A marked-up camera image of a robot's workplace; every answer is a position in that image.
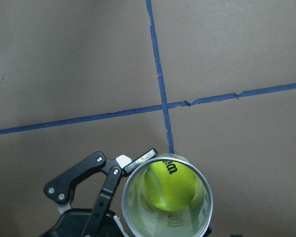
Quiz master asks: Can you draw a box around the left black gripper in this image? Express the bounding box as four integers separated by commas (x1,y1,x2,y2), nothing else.
40,148,159,237

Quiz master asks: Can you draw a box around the clear tennis ball can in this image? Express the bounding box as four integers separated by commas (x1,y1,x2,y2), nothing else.
122,154,214,237

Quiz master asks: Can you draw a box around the tennis ball Wilson print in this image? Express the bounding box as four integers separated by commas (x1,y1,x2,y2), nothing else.
143,160,198,212

